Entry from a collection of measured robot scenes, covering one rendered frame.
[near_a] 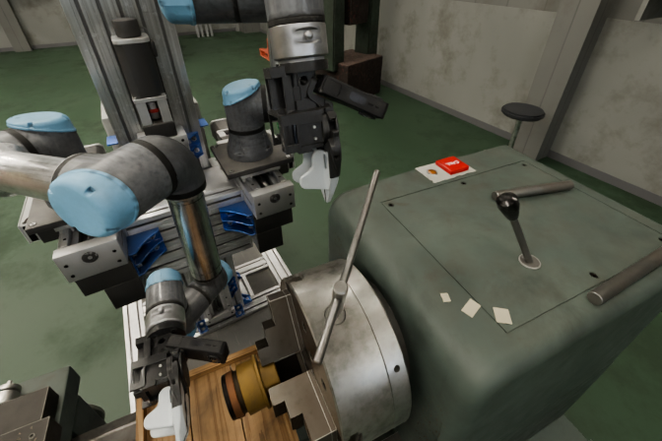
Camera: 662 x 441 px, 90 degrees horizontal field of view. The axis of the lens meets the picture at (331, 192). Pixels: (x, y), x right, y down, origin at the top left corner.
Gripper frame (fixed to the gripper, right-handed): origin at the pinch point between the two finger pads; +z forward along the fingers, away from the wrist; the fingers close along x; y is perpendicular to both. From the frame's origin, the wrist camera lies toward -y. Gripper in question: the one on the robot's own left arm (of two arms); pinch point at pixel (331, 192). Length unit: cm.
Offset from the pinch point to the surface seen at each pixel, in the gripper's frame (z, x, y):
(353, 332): 19.5, 9.8, 2.8
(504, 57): -2, -230, -309
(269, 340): 24.5, -0.6, 14.4
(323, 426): 32.2, 12.6, 10.5
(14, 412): 38, -22, 63
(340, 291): 10.2, 10.9, 4.6
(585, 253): 17.9, 15.9, -42.3
